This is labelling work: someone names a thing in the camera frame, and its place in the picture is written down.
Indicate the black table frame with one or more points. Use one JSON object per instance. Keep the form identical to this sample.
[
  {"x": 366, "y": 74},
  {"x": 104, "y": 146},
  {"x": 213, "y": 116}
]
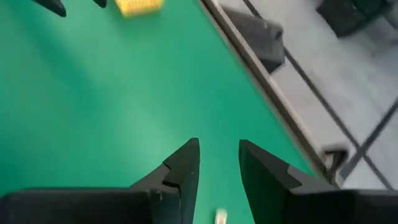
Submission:
[{"x": 264, "y": 84}]

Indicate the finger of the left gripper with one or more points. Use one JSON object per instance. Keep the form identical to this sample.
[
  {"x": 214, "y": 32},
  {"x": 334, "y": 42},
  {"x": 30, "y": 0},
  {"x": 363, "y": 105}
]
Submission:
[
  {"x": 53, "y": 5},
  {"x": 101, "y": 2}
]

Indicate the green table mat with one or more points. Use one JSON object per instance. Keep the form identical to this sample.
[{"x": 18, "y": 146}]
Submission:
[{"x": 109, "y": 93}]

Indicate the black computer tower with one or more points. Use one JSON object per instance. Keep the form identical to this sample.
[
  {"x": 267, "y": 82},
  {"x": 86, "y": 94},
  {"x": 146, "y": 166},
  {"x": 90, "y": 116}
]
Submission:
[{"x": 261, "y": 40}]

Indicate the black stand base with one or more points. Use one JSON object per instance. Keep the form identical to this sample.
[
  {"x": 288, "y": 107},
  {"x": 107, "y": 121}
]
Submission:
[{"x": 351, "y": 15}]

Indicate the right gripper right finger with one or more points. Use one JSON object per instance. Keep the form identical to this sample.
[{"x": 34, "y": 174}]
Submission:
[{"x": 295, "y": 202}]

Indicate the yellow plastic basket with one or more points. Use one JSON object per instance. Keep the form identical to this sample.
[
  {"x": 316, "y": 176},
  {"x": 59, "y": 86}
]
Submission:
[{"x": 139, "y": 6}]

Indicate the white skull decoration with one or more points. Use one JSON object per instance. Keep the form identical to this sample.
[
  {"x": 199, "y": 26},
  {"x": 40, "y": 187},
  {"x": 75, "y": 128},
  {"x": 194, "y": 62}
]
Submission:
[{"x": 221, "y": 216}]

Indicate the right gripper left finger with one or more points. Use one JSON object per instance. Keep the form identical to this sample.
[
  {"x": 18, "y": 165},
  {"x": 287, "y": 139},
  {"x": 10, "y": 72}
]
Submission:
[{"x": 140, "y": 202}]

